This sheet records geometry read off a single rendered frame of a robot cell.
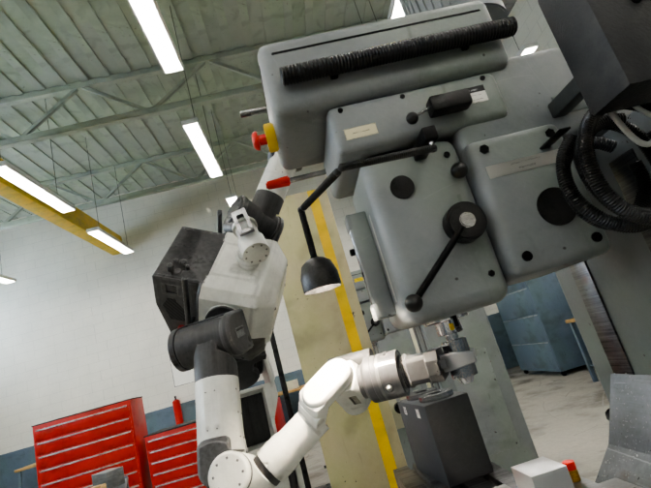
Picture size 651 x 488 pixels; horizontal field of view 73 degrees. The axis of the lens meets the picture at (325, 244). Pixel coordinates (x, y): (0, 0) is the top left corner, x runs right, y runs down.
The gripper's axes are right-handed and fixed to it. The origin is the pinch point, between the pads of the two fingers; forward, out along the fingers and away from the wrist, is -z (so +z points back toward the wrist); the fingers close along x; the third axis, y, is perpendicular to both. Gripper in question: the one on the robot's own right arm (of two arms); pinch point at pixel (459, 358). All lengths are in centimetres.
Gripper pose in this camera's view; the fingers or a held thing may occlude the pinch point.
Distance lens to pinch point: 87.3
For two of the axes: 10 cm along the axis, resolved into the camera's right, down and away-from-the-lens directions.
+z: -9.0, 3.1, 2.9
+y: 2.5, 9.4, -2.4
